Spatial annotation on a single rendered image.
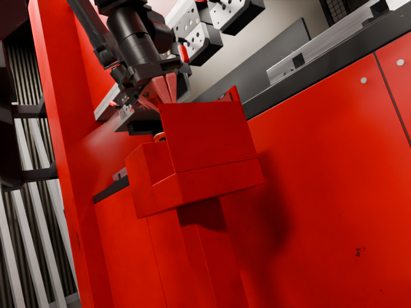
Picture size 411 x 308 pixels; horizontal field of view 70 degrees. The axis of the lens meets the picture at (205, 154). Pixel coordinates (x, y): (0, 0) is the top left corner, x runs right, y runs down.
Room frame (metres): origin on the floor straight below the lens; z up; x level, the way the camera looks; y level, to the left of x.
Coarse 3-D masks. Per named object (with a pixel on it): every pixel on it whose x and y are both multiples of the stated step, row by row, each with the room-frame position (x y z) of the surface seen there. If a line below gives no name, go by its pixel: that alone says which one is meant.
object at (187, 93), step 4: (180, 76) 1.10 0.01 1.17; (184, 76) 1.09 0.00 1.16; (180, 80) 1.11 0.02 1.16; (184, 80) 1.09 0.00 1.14; (188, 80) 1.10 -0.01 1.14; (180, 84) 1.11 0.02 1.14; (184, 84) 1.09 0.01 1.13; (188, 84) 1.09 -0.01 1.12; (180, 88) 1.12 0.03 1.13; (184, 88) 1.10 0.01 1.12; (188, 88) 1.09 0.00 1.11; (180, 92) 1.12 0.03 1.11; (184, 92) 1.11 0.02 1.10; (188, 92) 1.10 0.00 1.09; (180, 96) 1.13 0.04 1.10; (184, 96) 1.12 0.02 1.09; (188, 96) 1.10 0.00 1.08; (176, 100) 1.16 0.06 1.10; (180, 100) 1.15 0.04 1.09
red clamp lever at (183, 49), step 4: (176, 40) 0.96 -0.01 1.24; (180, 40) 0.96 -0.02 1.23; (184, 40) 0.97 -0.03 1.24; (180, 44) 0.96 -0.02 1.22; (180, 48) 0.96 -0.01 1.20; (184, 48) 0.96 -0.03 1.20; (180, 52) 0.96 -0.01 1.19; (184, 52) 0.96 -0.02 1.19; (184, 56) 0.96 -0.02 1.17; (184, 60) 0.96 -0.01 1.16; (188, 60) 0.97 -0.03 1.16
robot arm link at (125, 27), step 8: (120, 8) 0.42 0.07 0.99; (128, 8) 0.43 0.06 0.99; (112, 16) 0.43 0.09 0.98; (120, 16) 0.42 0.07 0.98; (128, 16) 0.43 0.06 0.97; (136, 16) 0.44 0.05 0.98; (112, 24) 0.43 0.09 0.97; (120, 24) 0.43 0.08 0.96; (128, 24) 0.43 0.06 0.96; (136, 24) 0.43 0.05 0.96; (144, 24) 0.47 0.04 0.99; (112, 32) 0.44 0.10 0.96; (120, 32) 0.43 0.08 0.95; (128, 32) 0.43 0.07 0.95; (136, 32) 0.43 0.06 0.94; (144, 32) 0.44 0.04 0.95; (120, 40) 0.43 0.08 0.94
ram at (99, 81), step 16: (160, 0) 1.05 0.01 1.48; (176, 0) 0.98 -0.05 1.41; (192, 0) 0.92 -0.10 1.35; (176, 16) 1.00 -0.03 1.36; (80, 32) 1.71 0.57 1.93; (96, 64) 1.61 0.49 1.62; (96, 80) 1.65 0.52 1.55; (112, 80) 1.49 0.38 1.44; (96, 96) 1.68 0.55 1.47; (112, 96) 1.52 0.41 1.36; (112, 112) 1.69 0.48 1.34
